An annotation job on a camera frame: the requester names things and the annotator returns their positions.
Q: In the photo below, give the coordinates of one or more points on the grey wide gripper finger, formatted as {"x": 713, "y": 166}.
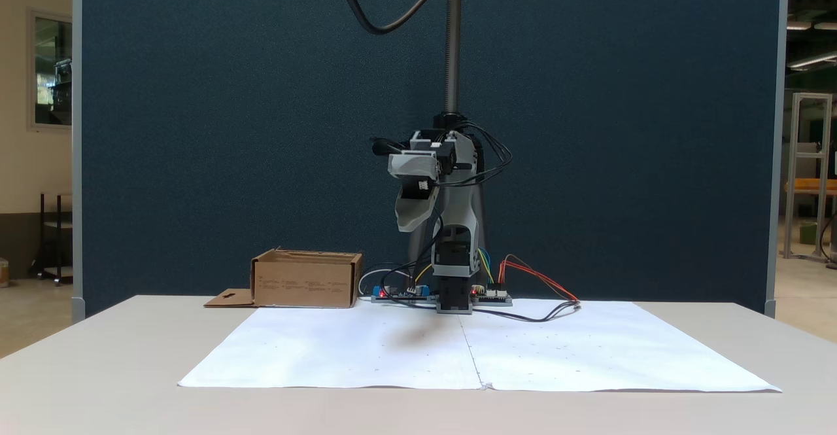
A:
{"x": 410, "y": 216}

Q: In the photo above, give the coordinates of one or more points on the grey narrow gripper finger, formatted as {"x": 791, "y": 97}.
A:
{"x": 432, "y": 206}

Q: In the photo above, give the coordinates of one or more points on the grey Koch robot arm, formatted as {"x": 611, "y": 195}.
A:
{"x": 459, "y": 226}

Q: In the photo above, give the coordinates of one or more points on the green bin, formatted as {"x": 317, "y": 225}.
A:
{"x": 808, "y": 233}

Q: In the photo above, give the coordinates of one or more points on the blue power circuit board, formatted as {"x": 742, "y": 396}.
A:
{"x": 400, "y": 292}

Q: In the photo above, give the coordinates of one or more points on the dark motor driver board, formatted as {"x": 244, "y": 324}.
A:
{"x": 494, "y": 296}

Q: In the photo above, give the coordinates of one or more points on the brown cardboard box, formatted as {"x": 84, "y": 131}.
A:
{"x": 304, "y": 284}

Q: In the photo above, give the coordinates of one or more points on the white paper sheet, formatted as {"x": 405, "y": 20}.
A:
{"x": 366, "y": 356}

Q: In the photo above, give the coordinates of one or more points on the dark blue partition panel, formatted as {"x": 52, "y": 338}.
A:
{"x": 196, "y": 127}

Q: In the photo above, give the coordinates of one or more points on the black shelf cart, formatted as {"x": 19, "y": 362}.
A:
{"x": 42, "y": 239}

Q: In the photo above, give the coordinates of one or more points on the orange wooden workbench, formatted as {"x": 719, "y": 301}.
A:
{"x": 811, "y": 187}

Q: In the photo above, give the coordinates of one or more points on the black camera tripod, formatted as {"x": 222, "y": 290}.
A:
{"x": 452, "y": 62}

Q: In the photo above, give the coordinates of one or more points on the aluminium frame rack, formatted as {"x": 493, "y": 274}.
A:
{"x": 796, "y": 173}

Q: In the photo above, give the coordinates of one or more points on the wall window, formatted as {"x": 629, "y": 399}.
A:
{"x": 52, "y": 69}

